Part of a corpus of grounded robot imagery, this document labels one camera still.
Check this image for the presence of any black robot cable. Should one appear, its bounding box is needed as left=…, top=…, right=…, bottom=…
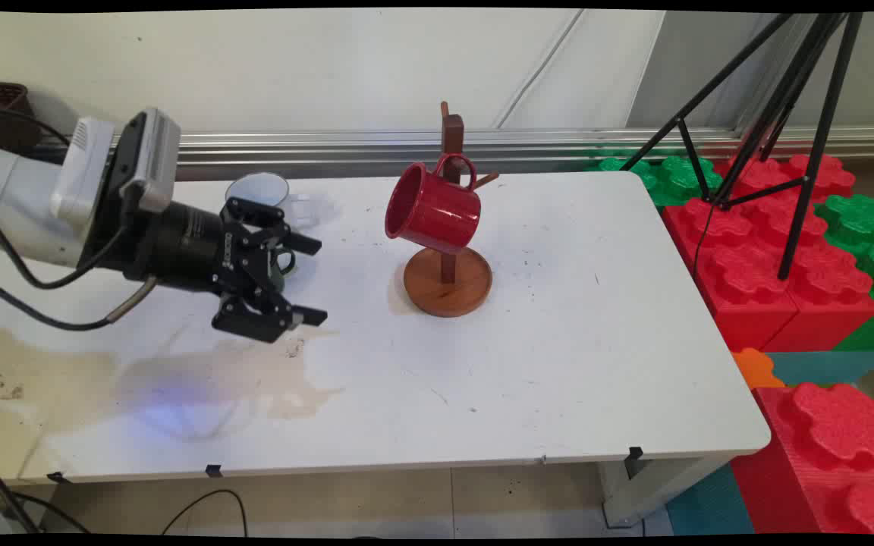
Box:
left=0, top=180, right=131, bottom=291

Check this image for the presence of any green foam building block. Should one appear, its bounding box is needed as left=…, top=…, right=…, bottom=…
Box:
left=583, top=147, right=728, bottom=208
left=815, top=193, right=874, bottom=352

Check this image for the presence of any red ceramic mug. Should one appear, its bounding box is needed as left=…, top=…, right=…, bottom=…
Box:
left=384, top=152, right=483, bottom=256

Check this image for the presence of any thin black tripod cable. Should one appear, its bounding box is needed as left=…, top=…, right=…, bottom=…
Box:
left=692, top=199, right=713, bottom=283

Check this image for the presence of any white table leg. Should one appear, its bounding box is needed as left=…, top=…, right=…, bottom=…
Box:
left=599, top=453, right=720, bottom=529

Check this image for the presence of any black floor cable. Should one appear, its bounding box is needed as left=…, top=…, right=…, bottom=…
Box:
left=0, top=447, right=90, bottom=536
left=161, top=488, right=250, bottom=536

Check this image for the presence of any wooden mug tree stand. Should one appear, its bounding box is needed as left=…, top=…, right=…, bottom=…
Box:
left=403, top=101, right=501, bottom=319

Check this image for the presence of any orange foam piece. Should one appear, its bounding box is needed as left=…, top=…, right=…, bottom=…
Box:
left=731, top=347, right=784, bottom=392

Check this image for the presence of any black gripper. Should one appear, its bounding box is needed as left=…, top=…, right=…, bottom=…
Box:
left=127, top=196, right=329, bottom=344

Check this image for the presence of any black camera tripod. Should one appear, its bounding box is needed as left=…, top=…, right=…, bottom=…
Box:
left=619, top=11, right=864, bottom=282

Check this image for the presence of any dark green mug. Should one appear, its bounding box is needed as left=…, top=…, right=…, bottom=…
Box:
left=269, top=246, right=298, bottom=293

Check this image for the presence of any grey white wrist camera box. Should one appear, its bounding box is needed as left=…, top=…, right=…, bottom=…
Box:
left=119, top=108, right=182, bottom=214

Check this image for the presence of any white enamel mug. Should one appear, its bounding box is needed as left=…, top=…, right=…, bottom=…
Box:
left=225, top=171, right=321, bottom=233

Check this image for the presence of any brown wicker basket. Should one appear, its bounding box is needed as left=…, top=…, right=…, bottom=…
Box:
left=0, top=80, right=42, bottom=154

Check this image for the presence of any black camera mounting bracket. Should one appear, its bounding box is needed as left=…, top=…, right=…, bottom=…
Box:
left=76, top=114, right=151, bottom=283

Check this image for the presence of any aluminium wall rail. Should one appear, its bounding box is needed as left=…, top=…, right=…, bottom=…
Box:
left=112, top=127, right=874, bottom=166

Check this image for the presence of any teal foam block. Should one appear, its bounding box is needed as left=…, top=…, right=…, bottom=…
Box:
left=766, top=350, right=874, bottom=388
left=664, top=463, right=756, bottom=536

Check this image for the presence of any black cable with grey sleeve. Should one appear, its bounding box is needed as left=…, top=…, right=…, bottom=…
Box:
left=0, top=271, right=159, bottom=332

